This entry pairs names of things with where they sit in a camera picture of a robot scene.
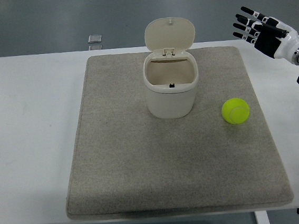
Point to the white table leg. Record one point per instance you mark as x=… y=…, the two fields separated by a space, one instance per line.
x=262 y=220

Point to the beige grey felt mat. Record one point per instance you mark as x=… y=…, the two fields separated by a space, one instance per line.
x=170 y=163

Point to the yellow-green tennis ball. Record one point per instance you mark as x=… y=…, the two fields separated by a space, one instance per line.
x=235 y=110

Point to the small metal floor plate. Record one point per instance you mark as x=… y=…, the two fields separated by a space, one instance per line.
x=95 y=47
x=95 y=38

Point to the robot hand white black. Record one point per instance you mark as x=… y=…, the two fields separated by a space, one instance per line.
x=287 y=41

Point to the cream bin with hinged lid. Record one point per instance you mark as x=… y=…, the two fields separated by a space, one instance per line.
x=170 y=99

